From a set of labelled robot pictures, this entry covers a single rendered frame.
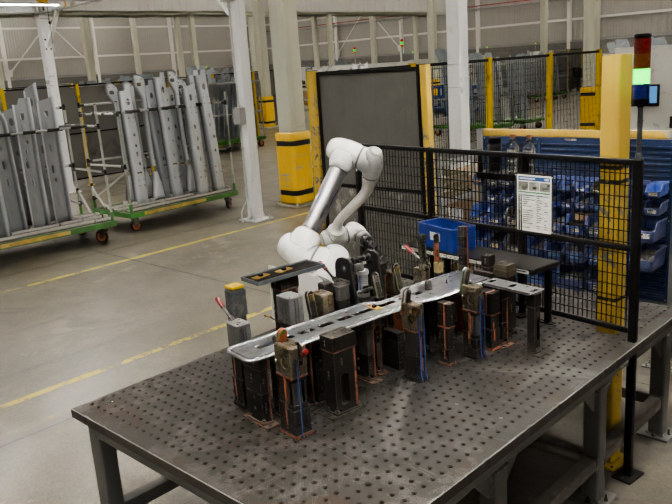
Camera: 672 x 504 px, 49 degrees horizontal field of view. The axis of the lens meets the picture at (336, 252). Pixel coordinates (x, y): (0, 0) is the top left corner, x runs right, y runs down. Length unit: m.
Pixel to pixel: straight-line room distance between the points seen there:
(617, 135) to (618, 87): 0.21
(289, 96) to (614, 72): 7.89
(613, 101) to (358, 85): 2.85
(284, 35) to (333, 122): 4.91
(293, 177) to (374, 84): 5.36
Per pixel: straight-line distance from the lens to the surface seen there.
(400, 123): 5.74
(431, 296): 3.36
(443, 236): 3.98
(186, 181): 11.40
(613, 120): 3.58
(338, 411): 2.97
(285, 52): 11.02
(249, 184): 10.31
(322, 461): 2.68
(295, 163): 11.05
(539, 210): 3.81
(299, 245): 3.97
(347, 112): 6.10
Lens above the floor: 2.04
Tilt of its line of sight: 14 degrees down
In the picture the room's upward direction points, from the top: 4 degrees counter-clockwise
